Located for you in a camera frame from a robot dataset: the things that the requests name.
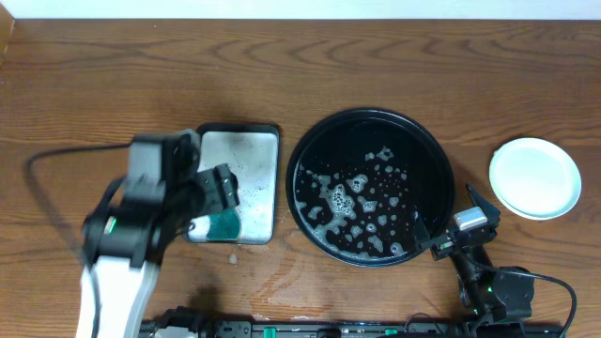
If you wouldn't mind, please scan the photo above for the light blue plate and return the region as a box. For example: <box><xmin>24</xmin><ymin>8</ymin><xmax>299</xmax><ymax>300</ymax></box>
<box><xmin>488</xmin><ymin>137</ymin><xmax>582</xmax><ymax>221</ymax></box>

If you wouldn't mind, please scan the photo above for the black rectangular soapy tray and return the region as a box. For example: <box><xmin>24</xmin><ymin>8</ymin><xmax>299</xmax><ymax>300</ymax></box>
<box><xmin>197</xmin><ymin>123</ymin><xmax>280</xmax><ymax>245</ymax></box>

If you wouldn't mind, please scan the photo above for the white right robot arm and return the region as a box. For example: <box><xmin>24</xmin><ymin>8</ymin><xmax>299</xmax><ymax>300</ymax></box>
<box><xmin>410</xmin><ymin>184</ymin><xmax>534</xmax><ymax>337</ymax></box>

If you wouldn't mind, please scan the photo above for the green yellow sponge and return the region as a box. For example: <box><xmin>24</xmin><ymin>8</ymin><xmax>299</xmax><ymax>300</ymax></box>
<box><xmin>186</xmin><ymin>208</ymin><xmax>241</xmax><ymax>243</ymax></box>

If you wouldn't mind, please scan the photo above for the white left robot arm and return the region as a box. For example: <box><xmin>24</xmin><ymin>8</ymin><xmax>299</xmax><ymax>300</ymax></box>
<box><xmin>76</xmin><ymin>164</ymin><xmax>239</xmax><ymax>337</ymax></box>

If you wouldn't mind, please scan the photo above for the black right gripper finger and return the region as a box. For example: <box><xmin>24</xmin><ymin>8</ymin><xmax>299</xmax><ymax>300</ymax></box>
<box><xmin>412</xmin><ymin>209</ymin><xmax>430</xmax><ymax>249</ymax></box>
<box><xmin>466</xmin><ymin>183</ymin><xmax>501</xmax><ymax>223</ymax></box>

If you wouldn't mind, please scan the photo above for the black rail at table edge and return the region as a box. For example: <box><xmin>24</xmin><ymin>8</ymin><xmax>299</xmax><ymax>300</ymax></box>
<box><xmin>140</xmin><ymin>320</ymin><xmax>564</xmax><ymax>338</ymax></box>

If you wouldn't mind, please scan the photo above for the round black tray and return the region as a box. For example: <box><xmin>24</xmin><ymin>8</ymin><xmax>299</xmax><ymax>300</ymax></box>
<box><xmin>285</xmin><ymin>108</ymin><xmax>455</xmax><ymax>267</ymax></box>

